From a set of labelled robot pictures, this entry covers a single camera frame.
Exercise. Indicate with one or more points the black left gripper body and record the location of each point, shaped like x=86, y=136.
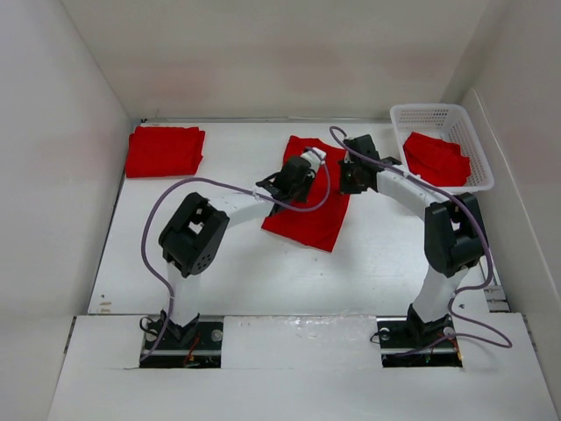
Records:
x=299, y=193

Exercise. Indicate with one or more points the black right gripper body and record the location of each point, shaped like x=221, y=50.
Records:
x=349, y=180

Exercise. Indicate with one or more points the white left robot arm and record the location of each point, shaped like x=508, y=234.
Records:
x=192, y=237

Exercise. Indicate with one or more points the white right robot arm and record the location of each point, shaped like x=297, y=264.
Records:
x=453, y=230

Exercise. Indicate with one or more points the red t-shirts in basket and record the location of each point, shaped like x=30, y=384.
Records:
x=436, y=161

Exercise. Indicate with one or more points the folded red t-shirt stack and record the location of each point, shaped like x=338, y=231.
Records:
x=160, y=152

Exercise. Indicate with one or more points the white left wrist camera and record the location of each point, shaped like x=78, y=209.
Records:
x=315, y=157

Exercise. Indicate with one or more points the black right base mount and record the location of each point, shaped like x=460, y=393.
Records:
x=399, y=348

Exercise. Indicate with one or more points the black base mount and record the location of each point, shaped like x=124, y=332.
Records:
x=399, y=348
x=201, y=347

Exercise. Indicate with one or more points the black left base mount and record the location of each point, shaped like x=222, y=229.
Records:
x=201, y=347

